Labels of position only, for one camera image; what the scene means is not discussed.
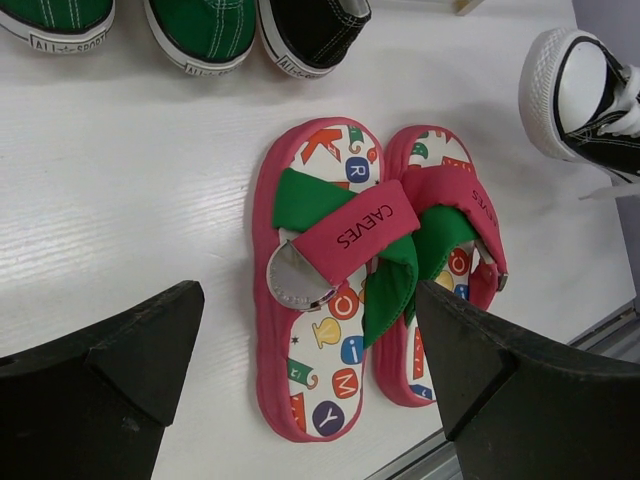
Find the cream metal shoe shelf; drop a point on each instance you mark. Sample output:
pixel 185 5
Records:
pixel 464 7

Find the green sneaker right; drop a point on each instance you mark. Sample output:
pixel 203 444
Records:
pixel 203 37

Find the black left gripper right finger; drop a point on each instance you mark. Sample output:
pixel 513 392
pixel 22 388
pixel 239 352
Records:
pixel 525 400

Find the green sneaker left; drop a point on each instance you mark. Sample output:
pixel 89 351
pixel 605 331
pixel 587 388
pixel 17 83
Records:
pixel 59 26

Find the pink letter sandal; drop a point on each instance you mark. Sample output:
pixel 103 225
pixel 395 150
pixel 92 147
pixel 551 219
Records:
pixel 334 267
pixel 458 245

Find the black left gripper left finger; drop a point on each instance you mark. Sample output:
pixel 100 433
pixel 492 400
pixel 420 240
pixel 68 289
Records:
pixel 94 404

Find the aluminium table edge rail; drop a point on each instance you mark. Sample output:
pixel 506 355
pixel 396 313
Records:
pixel 525 400

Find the green sneaker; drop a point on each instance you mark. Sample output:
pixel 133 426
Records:
pixel 59 26
pixel 203 37

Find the black canvas sneaker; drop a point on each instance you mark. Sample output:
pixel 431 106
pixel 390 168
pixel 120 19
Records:
pixel 578 103
pixel 307 39

